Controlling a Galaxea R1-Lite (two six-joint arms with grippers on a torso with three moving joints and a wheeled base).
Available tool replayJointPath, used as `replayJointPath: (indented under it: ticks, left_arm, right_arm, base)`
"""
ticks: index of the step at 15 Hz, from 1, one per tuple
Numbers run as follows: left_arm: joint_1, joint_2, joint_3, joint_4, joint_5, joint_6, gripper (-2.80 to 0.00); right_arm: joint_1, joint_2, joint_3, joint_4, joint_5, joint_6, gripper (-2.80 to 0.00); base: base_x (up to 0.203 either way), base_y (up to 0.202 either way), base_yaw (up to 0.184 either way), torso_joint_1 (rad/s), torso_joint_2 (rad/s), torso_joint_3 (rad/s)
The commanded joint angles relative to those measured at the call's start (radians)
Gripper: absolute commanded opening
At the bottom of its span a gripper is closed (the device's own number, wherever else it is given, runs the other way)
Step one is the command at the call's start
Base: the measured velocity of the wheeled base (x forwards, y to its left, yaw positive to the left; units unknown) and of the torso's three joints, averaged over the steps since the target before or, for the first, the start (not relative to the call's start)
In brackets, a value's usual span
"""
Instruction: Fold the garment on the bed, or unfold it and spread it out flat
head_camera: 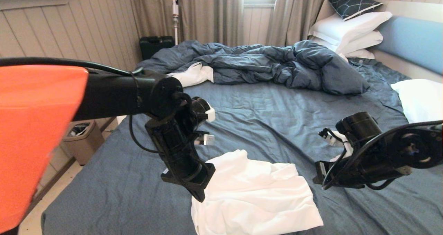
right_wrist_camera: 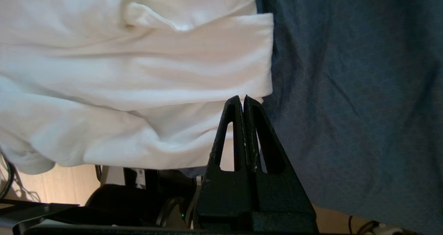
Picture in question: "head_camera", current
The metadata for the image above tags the white loose pillow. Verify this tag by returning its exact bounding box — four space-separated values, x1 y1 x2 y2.
391 79 443 124

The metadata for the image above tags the flat white stacked pillow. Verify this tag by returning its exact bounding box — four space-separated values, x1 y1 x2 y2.
344 49 375 60

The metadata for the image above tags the beige headboard frame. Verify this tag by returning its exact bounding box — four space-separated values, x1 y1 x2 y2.
313 0 443 84

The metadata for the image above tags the dark blue crumpled duvet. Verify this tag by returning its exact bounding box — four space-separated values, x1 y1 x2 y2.
117 39 370 125

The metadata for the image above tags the blue padded headboard cushion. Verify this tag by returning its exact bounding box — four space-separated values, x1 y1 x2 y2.
376 16 443 75

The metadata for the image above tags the brown trash bin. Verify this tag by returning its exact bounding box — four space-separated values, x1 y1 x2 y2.
62 120 104 165

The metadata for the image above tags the dark crumpled trash bag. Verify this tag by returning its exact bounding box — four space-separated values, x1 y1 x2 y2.
68 123 90 137

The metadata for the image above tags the narrow beige curtain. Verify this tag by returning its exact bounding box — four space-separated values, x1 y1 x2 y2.
266 0 362 48

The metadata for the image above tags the large white stacked pillow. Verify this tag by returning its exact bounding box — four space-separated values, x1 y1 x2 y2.
308 11 393 51

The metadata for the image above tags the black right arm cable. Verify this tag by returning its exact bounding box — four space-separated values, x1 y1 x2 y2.
321 119 443 191

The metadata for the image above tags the white T-shirt with blue print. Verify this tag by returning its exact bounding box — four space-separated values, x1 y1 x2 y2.
191 150 324 235

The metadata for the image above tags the white stick vacuum cleaner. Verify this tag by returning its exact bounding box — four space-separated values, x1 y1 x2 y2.
172 0 180 46

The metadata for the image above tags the wide beige curtain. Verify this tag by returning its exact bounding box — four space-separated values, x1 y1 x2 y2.
128 0 244 61

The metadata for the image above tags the dark geometric patterned cushion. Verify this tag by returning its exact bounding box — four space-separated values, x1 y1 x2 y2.
327 0 383 21

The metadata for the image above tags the black hard case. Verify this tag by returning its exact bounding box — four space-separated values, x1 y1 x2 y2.
139 36 175 60

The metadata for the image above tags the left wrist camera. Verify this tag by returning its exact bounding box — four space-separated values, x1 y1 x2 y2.
193 131 215 146

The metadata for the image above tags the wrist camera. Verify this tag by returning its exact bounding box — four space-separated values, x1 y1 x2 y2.
318 128 354 162
193 131 215 146

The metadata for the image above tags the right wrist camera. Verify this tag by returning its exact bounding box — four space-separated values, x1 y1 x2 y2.
318 128 354 162

